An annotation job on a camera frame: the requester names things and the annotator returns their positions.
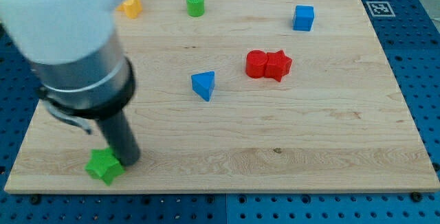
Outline blue cube block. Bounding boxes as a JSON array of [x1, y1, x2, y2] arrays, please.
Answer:
[[292, 5, 315, 32]]

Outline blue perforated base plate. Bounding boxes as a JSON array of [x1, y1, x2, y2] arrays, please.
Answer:
[[1, 0, 439, 223]]

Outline green star block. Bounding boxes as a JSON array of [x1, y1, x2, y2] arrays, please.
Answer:
[[85, 148, 125, 186]]

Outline blue triangle block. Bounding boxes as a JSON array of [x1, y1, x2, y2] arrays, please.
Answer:
[[191, 71, 215, 102]]

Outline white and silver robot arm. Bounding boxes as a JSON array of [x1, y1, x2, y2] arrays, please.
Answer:
[[1, 0, 135, 133]]

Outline fiducial marker tag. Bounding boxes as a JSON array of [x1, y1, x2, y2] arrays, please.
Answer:
[[366, 1, 395, 17]]

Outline red star block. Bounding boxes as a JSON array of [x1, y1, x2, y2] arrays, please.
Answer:
[[265, 50, 293, 82]]

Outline red cylinder block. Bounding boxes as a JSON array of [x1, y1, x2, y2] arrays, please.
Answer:
[[245, 50, 268, 78]]

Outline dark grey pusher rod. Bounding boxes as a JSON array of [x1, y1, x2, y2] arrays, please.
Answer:
[[96, 111, 141, 166]]

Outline yellow block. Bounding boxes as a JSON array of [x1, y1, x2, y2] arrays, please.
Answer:
[[116, 0, 142, 19]]

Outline wooden board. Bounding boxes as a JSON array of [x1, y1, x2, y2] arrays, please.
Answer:
[[5, 0, 439, 194]]

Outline green cylinder block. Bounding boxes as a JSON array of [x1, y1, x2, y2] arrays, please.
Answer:
[[186, 0, 205, 17]]

